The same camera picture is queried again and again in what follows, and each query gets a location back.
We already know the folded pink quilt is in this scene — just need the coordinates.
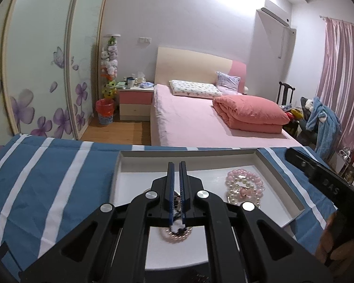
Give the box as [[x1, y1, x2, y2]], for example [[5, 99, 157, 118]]
[[212, 94, 291, 135]]

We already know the white wire rack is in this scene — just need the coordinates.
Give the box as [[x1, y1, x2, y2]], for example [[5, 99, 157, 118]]
[[336, 147, 354, 178]]

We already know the pile of colourful toys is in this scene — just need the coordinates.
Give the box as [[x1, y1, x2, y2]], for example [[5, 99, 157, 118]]
[[282, 105, 306, 122]]

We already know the dark wooden chair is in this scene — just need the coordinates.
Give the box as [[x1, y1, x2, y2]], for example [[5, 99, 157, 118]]
[[278, 81, 296, 107]]

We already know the grey cardboard tray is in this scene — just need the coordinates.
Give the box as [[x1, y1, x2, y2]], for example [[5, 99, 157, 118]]
[[109, 149, 306, 272]]

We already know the pink curtain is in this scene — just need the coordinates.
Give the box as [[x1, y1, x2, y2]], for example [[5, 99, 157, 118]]
[[315, 16, 354, 166]]

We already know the purple patterned pillow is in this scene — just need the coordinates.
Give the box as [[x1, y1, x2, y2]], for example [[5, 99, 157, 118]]
[[215, 71, 242, 95]]

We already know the pink crystal bead bracelet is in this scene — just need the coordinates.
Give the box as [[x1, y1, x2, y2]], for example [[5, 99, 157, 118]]
[[225, 168, 266, 196]]

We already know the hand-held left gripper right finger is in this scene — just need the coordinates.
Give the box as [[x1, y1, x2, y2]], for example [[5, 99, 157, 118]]
[[179, 161, 334, 283]]

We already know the column of plush toys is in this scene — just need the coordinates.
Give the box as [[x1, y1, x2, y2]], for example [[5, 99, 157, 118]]
[[99, 33, 120, 101]]

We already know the blue fleece garment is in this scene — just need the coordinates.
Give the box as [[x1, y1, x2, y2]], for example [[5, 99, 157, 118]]
[[304, 96, 343, 158]]

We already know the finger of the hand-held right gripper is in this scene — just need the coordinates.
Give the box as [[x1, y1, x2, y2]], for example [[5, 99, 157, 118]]
[[285, 147, 317, 180]]

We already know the curtain rod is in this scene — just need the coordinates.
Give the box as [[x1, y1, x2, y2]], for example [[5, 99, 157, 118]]
[[319, 14, 354, 29]]

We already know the pink white nightstand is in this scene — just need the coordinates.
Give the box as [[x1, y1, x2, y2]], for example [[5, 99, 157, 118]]
[[119, 87, 154, 121]]

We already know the person's right hand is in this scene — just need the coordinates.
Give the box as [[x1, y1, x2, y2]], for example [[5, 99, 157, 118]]
[[315, 212, 354, 262]]

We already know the white air conditioner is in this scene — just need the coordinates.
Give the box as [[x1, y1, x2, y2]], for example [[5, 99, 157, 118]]
[[261, 0, 290, 27]]

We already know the white patterned pillow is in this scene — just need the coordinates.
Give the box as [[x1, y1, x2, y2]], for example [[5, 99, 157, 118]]
[[169, 79, 222, 100]]

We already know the flower print sliding wardrobe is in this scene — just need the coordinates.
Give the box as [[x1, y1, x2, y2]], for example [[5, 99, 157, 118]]
[[0, 0, 113, 161]]

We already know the red trash bin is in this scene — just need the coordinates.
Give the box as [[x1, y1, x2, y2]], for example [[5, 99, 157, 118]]
[[95, 98, 116, 126]]

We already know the pink pearl bracelet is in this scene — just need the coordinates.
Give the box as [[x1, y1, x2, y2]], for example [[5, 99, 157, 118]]
[[160, 225, 194, 243]]

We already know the blue white striped cloth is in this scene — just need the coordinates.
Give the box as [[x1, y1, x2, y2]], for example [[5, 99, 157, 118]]
[[0, 134, 331, 283]]

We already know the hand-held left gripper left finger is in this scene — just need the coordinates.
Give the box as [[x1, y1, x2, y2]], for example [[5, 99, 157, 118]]
[[19, 162, 175, 283]]

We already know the white pearl bracelet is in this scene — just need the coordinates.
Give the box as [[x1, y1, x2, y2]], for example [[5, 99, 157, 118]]
[[226, 180, 262, 206]]

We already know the bed with pink sheet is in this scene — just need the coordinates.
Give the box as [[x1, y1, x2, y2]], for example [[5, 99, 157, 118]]
[[150, 83, 303, 148]]

